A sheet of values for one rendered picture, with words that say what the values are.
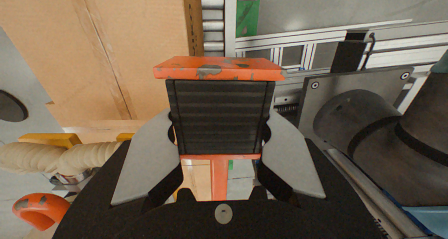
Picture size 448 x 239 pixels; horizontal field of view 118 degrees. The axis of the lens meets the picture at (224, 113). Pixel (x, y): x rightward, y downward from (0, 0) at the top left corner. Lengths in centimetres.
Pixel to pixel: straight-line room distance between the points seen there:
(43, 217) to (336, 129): 54
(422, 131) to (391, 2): 168
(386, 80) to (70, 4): 69
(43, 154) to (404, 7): 216
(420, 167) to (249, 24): 123
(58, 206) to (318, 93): 50
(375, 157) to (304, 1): 130
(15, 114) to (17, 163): 222
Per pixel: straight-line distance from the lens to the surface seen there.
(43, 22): 52
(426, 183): 31
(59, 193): 53
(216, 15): 83
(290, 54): 124
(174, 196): 49
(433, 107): 28
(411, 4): 205
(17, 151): 38
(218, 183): 19
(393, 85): 48
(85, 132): 134
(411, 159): 31
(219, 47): 76
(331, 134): 38
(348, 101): 39
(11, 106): 254
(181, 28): 37
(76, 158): 32
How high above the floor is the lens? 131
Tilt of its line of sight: 60 degrees down
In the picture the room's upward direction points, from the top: 176 degrees clockwise
